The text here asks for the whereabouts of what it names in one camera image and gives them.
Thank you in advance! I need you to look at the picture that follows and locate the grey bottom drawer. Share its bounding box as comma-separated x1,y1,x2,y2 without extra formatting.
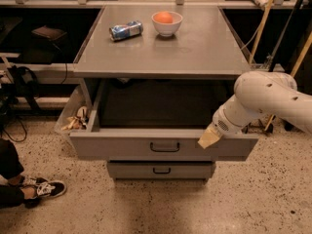
107,162,215,179

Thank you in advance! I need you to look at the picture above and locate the orange fruit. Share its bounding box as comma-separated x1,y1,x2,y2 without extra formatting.
153,12,174,23

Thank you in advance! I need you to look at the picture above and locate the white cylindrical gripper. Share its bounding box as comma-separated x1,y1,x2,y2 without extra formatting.
198,96,262,149

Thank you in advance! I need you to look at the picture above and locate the crushed blue soda can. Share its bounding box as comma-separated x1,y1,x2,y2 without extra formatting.
109,20,143,41

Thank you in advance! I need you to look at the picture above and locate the dark box on shelf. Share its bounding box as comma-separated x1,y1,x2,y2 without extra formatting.
31,25,66,42

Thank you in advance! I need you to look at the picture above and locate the person's black trouser leg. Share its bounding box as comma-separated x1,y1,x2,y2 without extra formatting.
0,139,24,209

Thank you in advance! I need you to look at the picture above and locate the white packet in drawer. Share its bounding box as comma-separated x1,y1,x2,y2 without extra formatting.
117,78,130,84

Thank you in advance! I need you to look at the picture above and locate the grey drawer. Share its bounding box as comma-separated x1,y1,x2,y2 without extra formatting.
107,162,215,179
70,79,258,162

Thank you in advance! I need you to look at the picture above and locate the grey top drawer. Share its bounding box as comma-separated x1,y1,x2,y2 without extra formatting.
70,79,258,162

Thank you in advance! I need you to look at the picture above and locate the grey drawer cabinet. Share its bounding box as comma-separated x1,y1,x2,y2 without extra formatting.
72,5,254,184

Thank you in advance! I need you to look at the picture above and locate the white bowl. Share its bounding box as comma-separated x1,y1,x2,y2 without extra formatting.
151,11,183,37

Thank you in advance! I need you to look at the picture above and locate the black white sneaker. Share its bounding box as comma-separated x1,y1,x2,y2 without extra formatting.
21,179,67,209

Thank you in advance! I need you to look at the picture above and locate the clear plastic storage bin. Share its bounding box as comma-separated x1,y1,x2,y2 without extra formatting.
55,86,90,145

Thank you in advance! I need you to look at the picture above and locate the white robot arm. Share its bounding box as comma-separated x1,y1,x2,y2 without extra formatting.
198,71,312,149

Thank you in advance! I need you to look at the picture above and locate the wooden stick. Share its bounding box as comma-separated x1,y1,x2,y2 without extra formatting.
249,0,274,64

